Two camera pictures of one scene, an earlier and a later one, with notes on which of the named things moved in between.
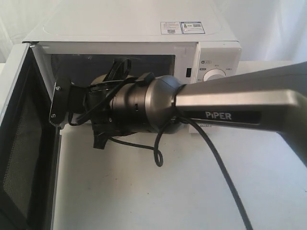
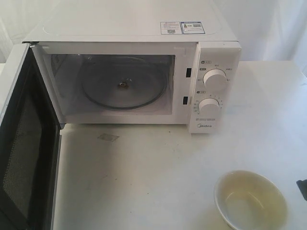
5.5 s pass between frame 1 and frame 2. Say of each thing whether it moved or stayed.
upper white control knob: stayed
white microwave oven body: stayed
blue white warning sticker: stayed
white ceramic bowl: moved
